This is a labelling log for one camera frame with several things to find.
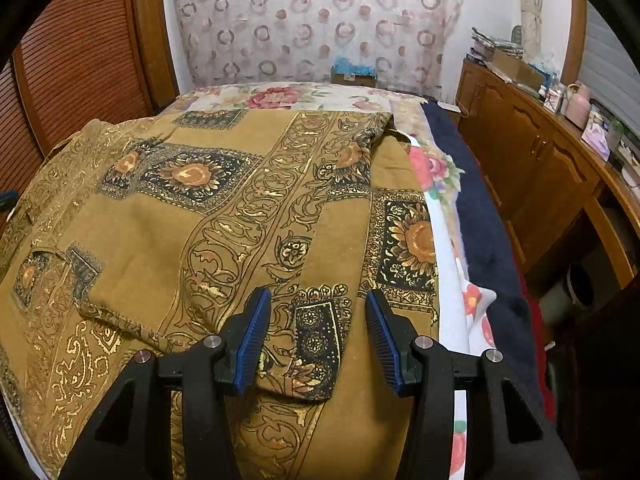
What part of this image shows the brown gold patterned garment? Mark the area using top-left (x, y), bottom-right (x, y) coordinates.
top-left (1, 110), bottom-right (439, 479)

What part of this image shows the white strawberry flower blanket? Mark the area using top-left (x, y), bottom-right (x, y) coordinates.
top-left (8, 134), bottom-right (499, 480)

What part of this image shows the navy blue blanket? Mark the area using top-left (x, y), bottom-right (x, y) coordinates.
top-left (422, 101), bottom-right (544, 408)

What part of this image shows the brown wooden louvered wardrobe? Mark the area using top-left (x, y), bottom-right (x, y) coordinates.
top-left (1, 0), bottom-right (179, 194)

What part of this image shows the brown wooden sideboard cabinet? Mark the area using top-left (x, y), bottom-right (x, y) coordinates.
top-left (456, 61), bottom-right (639, 287)

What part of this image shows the floral rose bedspread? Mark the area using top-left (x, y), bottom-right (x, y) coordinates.
top-left (164, 81), bottom-right (426, 114)

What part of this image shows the blue fluffy item on box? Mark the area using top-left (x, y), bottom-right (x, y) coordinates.
top-left (331, 56), bottom-right (376, 88)

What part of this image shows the circle patterned lace curtain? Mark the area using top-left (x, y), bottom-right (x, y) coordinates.
top-left (174, 0), bottom-right (463, 96)

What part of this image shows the pink jug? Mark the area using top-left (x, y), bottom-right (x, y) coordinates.
top-left (564, 81), bottom-right (591, 130)

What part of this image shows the cardboard box on cabinet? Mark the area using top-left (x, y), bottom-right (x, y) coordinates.
top-left (491, 50), bottom-right (544, 91)

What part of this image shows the stack of folded papers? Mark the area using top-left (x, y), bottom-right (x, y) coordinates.
top-left (471, 27), bottom-right (524, 61)

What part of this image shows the grey window blind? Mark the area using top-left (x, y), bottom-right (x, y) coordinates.
top-left (578, 2), bottom-right (640, 136)

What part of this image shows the beige tied window curtain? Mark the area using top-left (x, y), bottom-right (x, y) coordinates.
top-left (520, 0), bottom-right (542, 62)

